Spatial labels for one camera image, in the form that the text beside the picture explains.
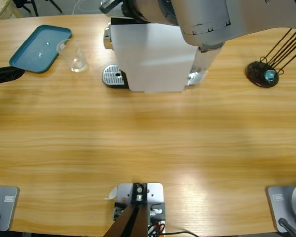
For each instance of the clear water tank black lid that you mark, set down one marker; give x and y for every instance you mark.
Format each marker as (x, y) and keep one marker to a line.
(202, 61)

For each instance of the blue coffee capsule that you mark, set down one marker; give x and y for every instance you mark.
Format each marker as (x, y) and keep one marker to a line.
(270, 74)

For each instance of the dark camera post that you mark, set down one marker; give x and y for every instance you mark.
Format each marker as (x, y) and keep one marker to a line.
(132, 222)

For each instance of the black drip tray metal grille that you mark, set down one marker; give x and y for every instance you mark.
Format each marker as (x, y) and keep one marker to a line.
(112, 75)

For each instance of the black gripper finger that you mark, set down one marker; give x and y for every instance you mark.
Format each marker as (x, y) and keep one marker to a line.
(6, 75)

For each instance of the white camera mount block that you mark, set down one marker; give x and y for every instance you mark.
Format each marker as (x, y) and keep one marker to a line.
(155, 192)

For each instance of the black stand legs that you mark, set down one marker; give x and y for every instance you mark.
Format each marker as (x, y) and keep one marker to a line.
(34, 6)

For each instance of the teal plastic tray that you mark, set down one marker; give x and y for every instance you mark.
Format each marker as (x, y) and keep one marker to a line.
(34, 49)

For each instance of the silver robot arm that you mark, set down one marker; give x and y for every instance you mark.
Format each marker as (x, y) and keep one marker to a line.
(212, 14)

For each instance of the black capsule holder with rods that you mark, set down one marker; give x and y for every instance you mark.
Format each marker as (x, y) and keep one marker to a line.
(255, 74)

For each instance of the clear drinking glass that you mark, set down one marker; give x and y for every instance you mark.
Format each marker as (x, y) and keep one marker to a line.
(71, 49)

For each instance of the black mount bracket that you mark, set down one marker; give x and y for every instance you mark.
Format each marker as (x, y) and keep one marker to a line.
(162, 217)

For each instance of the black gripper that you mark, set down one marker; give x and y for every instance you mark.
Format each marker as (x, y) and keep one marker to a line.
(112, 7)

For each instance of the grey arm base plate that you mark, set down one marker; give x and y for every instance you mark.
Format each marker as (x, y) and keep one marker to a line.
(7, 209)
(276, 209)

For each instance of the white capsule coffee machine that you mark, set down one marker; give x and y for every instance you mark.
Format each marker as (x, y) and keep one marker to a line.
(150, 61)

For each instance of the white paper tag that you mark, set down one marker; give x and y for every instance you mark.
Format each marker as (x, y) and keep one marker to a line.
(112, 193)

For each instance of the light wooden crate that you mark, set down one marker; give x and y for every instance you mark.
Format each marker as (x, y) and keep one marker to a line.
(2, 10)

